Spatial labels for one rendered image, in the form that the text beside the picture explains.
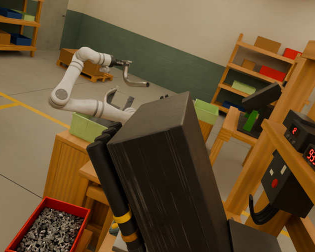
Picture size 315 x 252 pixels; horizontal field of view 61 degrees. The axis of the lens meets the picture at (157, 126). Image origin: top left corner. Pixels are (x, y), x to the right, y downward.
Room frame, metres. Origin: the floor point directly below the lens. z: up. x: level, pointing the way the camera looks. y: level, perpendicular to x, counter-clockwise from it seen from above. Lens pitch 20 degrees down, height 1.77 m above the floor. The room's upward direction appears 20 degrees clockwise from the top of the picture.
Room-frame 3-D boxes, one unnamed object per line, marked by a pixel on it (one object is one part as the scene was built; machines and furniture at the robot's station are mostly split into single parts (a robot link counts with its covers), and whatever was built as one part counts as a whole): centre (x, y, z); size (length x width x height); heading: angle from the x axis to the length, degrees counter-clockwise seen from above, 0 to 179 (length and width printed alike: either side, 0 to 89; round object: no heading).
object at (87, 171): (1.48, 0.18, 0.83); 0.32 x 0.32 x 0.04; 84
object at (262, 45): (7.24, -2.70, 1.14); 3.01 x 0.54 x 2.28; 77
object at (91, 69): (6.68, 2.24, 0.22); 1.20 x 0.81 x 0.44; 72
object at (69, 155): (1.93, 0.31, 0.39); 0.68 x 0.52 x 0.79; 78
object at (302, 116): (1.05, -0.53, 1.59); 0.15 x 0.07 x 0.07; 178
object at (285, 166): (0.87, -0.51, 1.42); 0.17 x 0.12 x 0.15; 178
